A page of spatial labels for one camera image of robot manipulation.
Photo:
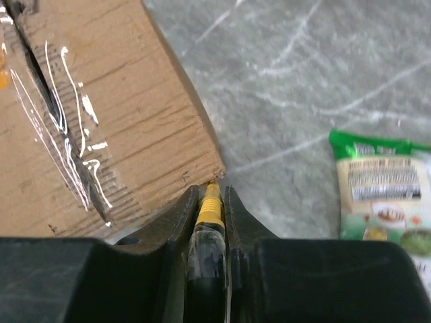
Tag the green snack bag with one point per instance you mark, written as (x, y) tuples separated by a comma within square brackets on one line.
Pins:
[(384, 187)]

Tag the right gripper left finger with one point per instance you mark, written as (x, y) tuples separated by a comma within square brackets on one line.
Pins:
[(89, 280)]

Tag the brown cardboard express box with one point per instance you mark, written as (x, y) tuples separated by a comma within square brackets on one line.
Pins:
[(100, 125)]

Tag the yellow utility knife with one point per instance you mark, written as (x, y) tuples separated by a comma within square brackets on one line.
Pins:
[(206, 284)]

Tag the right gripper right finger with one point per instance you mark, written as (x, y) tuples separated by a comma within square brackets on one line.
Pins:
[(317, 280)]

